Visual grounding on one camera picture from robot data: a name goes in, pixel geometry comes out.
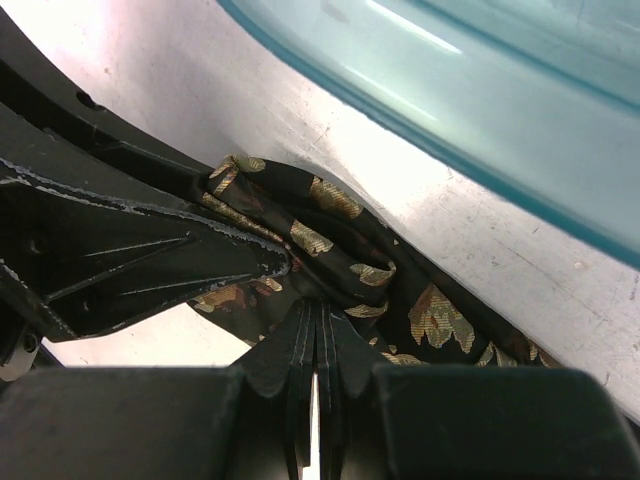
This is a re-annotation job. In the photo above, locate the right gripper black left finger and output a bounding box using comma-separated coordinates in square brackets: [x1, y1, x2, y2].
[1, 302, 314, 479]

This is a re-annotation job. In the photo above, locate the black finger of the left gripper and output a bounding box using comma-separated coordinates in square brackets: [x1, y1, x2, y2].
[1, 108, 289, 342]
[1, 11, 212, 200]

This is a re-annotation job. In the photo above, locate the teal plastic tub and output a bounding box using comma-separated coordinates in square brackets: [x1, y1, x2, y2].
[223, 1, 639, 267]

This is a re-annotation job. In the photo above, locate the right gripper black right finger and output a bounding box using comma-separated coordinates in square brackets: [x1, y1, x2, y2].
[316, 305, 625, 479]

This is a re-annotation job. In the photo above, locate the black gold patterned tie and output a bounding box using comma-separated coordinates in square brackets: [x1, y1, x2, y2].
[190, 155, 557, 368]

